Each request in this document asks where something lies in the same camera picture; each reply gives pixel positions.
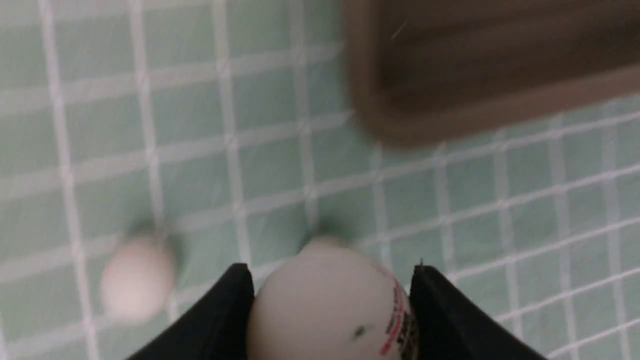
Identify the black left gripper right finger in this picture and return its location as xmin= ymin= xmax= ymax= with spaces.
xmin=409 ymin=265 xmax=545 ymax=360

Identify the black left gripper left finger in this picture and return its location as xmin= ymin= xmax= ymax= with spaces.
xmin=129 ymin=263 xmax=255 ymax=360

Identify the white ball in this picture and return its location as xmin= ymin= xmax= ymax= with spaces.
xmin=100 ymin=234 xmax=178 ymax=325

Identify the white ball marked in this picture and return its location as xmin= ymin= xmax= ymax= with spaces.
xmin=246 ymin=236 xmax=419 ymax=360

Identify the green checkered table mat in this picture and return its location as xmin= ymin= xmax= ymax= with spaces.
xmin=0 ymin=0 xmax=639 ymax=360

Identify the olive green plastic bin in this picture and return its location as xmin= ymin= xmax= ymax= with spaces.
xmin=342 ymin=0 xmax=640 ymax=150

